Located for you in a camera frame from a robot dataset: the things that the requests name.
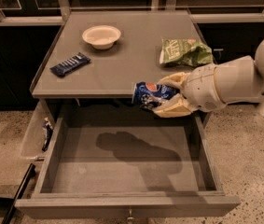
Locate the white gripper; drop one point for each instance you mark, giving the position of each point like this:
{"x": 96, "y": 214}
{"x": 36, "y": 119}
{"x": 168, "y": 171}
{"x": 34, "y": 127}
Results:
{"x": 201, "y": 88}

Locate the blue pepsi can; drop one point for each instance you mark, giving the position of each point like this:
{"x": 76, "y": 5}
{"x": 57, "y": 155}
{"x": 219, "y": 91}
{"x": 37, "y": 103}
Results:
{"x": 151, "y": 95}

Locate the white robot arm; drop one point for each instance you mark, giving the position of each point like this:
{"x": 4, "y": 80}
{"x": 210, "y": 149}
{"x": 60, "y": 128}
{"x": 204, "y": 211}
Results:
{"x": 241, "y": 80}

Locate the grey cabinet counter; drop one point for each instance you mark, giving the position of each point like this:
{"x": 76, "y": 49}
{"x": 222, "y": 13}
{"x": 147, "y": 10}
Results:
{"x": 112, "y": 73}

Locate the open grey top drawer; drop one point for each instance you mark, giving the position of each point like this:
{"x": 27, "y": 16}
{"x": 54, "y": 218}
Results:
{"x": 104, "y": 160}

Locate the green chip bag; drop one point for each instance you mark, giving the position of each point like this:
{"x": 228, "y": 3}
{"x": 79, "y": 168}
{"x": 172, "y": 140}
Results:
{"x": 189, "y": 52}

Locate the white paper bowl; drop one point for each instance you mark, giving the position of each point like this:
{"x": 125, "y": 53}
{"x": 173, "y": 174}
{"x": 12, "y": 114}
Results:
{"x": 101, "y": 36}

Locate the blue snack bar wrapper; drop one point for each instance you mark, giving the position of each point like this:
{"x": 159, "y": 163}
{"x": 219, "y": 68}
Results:
{"x": 70, "y": 65}

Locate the blue item in bin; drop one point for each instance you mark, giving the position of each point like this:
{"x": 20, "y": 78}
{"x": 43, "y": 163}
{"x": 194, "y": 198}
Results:
{"x": 48, "y": 131}

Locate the black bar on floor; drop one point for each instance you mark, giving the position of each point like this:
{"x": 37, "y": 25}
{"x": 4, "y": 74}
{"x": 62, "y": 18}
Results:
{"x": 21, "y": 189}

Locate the metal drawer handle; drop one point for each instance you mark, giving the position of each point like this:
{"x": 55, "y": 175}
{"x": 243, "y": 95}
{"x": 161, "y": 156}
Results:
{"x": 130, "y": 219}

